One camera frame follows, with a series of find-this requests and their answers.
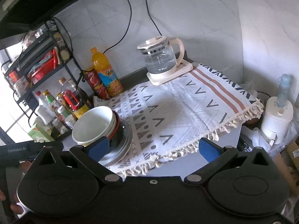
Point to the white capped seasoning jar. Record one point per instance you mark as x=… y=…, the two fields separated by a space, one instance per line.
x=68 y=118

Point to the red black bowl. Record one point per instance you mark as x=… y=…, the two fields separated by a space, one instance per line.
x=116 y=135

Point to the green label sauce bottle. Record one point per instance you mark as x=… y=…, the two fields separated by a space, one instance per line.
x=52 y=102

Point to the green carton box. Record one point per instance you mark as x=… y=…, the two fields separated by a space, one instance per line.
x=39 y=132

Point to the dark soy sauce jug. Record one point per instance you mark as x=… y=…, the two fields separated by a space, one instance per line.
x=78 y=107

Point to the white plate floral rim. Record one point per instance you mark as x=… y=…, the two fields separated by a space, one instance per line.
x=115 y=155

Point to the person left hand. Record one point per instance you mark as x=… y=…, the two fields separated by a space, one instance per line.
x=17 y=209

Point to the red snack can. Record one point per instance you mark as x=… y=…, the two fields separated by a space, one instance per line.
x=96 y=84

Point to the blue water bottle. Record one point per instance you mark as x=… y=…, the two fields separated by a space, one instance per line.
x=284 y=87

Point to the patterned fringed table cloth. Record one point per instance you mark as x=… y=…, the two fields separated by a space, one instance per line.
x=168 y=120

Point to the orange juice bottle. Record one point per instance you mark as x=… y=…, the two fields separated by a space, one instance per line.
x=106 y=73

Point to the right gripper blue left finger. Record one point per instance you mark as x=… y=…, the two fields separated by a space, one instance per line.
x=90 y=156

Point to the plain white bowl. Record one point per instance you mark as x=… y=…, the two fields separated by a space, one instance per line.
x=93 y=123

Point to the red plastic basin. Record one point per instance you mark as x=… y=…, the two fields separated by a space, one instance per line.
x=47 y=63

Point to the white plate blue Sweet logo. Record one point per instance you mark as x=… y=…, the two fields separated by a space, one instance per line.
x=127 y=133

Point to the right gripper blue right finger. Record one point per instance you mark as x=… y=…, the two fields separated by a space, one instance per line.
x=217 y=158

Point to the cream kettle base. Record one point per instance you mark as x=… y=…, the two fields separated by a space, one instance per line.
x=178 y=70

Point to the glass electric kettle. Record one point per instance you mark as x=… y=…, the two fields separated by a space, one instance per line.
x=163 y=53

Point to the black metal spice rack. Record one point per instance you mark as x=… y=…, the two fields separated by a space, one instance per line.
x=17 y=97

